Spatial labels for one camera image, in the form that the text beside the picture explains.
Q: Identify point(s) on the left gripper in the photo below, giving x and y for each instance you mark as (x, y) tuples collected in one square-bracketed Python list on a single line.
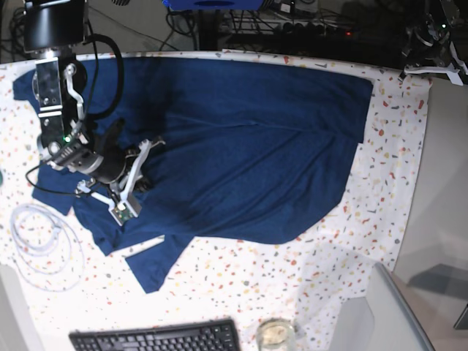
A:
[(446, 63)]

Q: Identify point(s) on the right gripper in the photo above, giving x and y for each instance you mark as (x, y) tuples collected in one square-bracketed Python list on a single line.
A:
[(114, 175)]

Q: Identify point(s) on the black power strip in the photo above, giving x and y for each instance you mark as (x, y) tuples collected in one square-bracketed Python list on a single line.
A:
[(257, 26)]

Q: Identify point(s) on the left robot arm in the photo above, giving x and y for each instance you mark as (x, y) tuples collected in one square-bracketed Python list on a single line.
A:
[(437, 42)]

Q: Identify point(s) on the glass jar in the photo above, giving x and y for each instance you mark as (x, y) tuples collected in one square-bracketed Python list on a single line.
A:
[(276, 334)]

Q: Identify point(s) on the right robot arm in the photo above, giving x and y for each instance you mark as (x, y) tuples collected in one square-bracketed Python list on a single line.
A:
[(67, 138)]

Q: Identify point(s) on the black keyboard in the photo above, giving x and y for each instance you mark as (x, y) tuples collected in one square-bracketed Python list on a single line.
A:
[(213, 335)]

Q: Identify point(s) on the blue box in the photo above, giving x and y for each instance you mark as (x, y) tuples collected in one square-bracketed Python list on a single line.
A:
[(182, 5)]

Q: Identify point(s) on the terrazzo patterned tablecloth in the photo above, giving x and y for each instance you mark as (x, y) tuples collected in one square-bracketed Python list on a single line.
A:
[(77, 288)]

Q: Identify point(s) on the dark blue t-shirt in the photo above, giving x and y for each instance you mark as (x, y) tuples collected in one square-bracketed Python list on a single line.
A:
[(256, 152)]

